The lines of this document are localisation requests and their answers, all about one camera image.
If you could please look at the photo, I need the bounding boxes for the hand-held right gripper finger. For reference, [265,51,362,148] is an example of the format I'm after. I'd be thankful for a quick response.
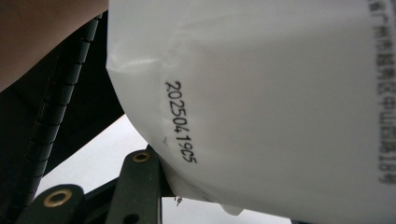
[105,144,163,224]

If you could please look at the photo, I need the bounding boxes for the white and blue milk pouch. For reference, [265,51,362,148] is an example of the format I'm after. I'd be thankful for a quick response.
[105,0,396,224]

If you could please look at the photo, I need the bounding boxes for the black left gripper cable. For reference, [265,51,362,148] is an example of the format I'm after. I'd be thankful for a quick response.
[5,12,105,220]

